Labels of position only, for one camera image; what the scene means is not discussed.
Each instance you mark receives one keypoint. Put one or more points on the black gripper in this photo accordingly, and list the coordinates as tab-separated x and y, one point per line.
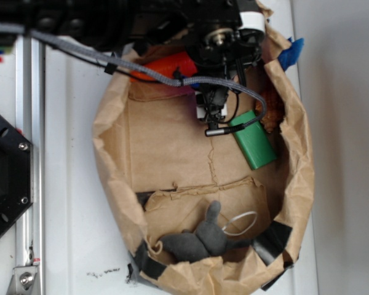
221	51

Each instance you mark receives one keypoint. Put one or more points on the orange toy carrot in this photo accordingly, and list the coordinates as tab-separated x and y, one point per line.
168	65

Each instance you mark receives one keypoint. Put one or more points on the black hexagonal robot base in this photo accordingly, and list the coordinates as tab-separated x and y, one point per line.
15	175

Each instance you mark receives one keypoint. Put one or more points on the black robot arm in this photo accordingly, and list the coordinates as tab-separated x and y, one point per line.
110	25

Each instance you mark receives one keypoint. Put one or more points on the green rectangular block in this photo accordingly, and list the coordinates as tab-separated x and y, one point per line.
255	146

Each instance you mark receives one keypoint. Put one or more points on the orange striped seashell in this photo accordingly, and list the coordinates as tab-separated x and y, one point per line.
275	109

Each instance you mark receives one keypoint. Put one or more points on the brown paper bag bin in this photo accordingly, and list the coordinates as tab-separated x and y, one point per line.
160	173

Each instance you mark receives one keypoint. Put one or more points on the grey plush bunny toy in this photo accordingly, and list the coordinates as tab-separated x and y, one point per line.
208	239

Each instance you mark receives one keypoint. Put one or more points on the aluminium extrusion rail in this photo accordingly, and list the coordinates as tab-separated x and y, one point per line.
30	119

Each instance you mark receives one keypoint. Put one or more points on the metal corner bracket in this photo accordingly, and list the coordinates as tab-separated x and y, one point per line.
23	280

